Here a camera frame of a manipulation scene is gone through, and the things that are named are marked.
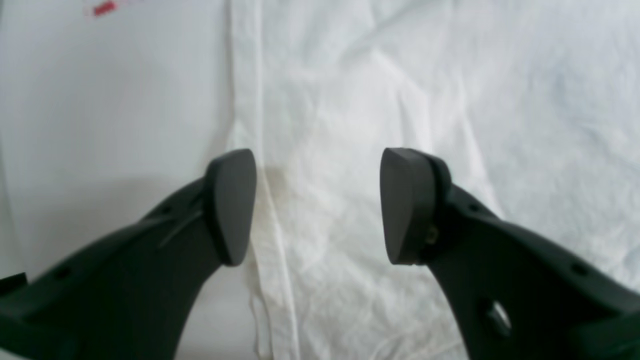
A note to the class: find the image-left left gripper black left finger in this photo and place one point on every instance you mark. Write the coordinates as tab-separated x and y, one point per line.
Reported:
128	295

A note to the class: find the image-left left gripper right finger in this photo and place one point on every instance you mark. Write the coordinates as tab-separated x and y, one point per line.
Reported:
514	294

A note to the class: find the white printed T-shirt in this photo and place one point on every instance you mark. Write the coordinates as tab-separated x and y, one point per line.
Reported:
533	104

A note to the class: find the red tape rectangle marking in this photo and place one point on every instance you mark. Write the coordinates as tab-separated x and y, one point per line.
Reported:
103	7

